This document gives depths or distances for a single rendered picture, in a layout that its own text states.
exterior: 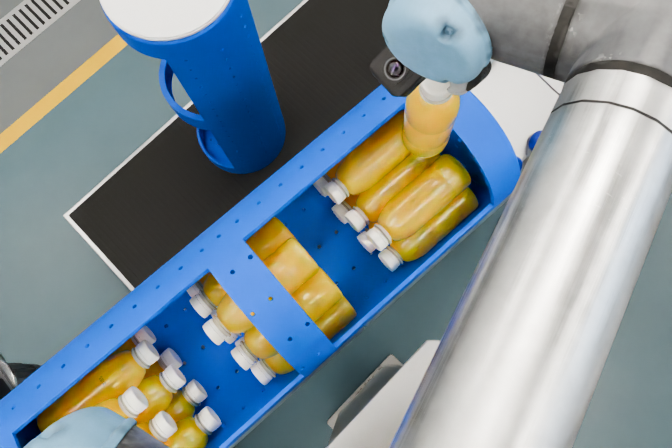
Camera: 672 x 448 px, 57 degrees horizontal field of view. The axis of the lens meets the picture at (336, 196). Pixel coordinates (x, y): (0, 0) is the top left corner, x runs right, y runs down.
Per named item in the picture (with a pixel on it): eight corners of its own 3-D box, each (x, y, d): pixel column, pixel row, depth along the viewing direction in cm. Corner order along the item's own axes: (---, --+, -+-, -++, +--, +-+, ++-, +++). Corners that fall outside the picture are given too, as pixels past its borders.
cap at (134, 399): (143, 417, 92) (152, 409, 92) (127, 411, 89) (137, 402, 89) (133, 397, 95) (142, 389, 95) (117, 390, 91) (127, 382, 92)
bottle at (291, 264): (292, 237, 101) (207, 310, 98) (292, 234, 94) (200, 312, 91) (320, 269, 100) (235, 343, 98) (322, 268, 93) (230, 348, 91)
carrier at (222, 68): (233, 80, 214) (184, 146, 208) (154, -103, 130) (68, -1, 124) (302, 121, 209) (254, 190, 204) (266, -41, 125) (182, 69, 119)
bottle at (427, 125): (392, 144, 91) (397, 95, 74) (416, 106, 92) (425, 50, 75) (433, 167, 90) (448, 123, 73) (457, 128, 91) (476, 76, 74)
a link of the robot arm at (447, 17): (537, 56, 34) (610, -95, 37) (360, 1, 38) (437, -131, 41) (528, 121, 42) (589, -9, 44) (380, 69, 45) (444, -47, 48)
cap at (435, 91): (414, 92, 74) (415, 86, 73) (430, 66, 75) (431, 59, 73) (442, 107, 74) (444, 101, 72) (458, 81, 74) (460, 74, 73)
